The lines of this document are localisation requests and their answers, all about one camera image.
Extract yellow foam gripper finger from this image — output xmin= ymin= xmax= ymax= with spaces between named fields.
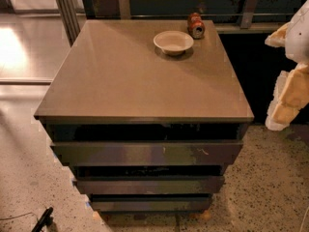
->
xmin=265 ymin=22 xmax=290 ymax=47
xmin=266 ymin=63 xmax=309 ymax=131

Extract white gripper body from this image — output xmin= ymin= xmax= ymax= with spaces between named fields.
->
xmin=285 ymin=0 xmax=309 ymax=63

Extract drawer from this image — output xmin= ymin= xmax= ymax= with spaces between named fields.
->
xmin=91 ymin=196 xmax=211 ymax=213
xmin=73 ymin=176 xmax=224 ymax=195
xmin=51 ymin=141 xmax=242 ymax=166

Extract grey drawer cabinet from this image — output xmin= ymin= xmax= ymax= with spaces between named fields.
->
xmin=33 ymin=18 xmax=255 ymax=225

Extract red soda can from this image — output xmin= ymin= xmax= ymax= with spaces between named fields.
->
xmin=187 ymin=13 xmax=205 ymax=39

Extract white bowl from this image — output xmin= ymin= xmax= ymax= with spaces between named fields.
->
xmin=154 ymin=31 xmax=194 ymax=56

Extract metal railing post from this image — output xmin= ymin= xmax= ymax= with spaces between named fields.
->
xmin=55 ymin=0 xmax=80 ymax=46

